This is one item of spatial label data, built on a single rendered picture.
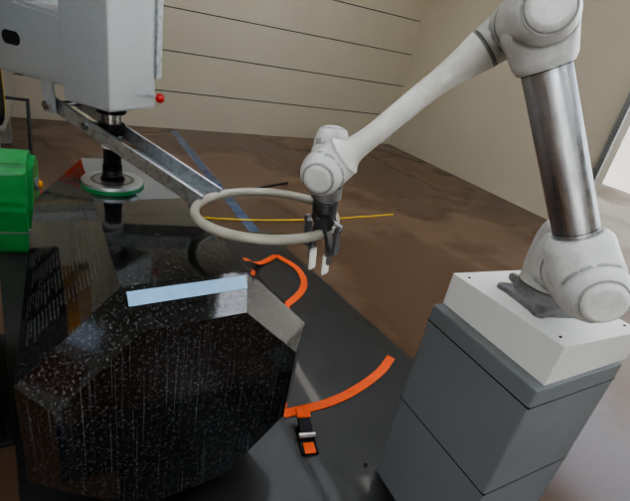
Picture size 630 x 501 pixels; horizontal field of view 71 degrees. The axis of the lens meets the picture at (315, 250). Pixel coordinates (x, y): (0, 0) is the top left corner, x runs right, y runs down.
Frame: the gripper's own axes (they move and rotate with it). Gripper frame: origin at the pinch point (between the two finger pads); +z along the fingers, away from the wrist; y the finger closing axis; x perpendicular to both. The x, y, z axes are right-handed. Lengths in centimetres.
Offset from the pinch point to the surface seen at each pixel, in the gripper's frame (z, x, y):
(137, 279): -2, 47, 24
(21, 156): 11, -3, 217
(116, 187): -8, 20, 78
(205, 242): -1.6, 18.5, 31.5
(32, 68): -46, 31, 103
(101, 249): -2, 44, 46
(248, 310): 9.1, 25.1, 5.3
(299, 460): 85, 0, -1
